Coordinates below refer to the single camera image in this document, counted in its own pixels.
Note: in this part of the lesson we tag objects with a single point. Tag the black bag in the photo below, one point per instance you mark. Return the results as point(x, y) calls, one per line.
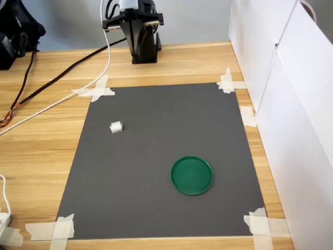
point(23, 23)

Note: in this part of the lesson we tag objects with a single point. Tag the small white plastic terminal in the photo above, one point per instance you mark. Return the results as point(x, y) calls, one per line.
point(116, 127)

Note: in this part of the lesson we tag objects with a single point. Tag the white masking tape strip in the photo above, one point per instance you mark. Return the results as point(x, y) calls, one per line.
point(261, 239)
point(275, 226)
point(86, 92)
point(11, 237)
point(100, 86)
point(247, 116)
point(227, 78)
point(61, 239)
point(234, 85)
point(39, 230)

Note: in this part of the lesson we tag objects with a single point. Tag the black box device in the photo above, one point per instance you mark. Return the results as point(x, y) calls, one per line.
point(6, 52)

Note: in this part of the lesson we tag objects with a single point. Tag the dark grey mat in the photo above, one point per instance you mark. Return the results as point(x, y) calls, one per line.
point(156, 156)

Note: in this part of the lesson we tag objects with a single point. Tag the round green lid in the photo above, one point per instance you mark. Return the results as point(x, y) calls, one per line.
point(192, 175)

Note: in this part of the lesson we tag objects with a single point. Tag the white partition panel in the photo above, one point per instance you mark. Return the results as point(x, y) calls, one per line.
point(249, 39)
point(304, 130)

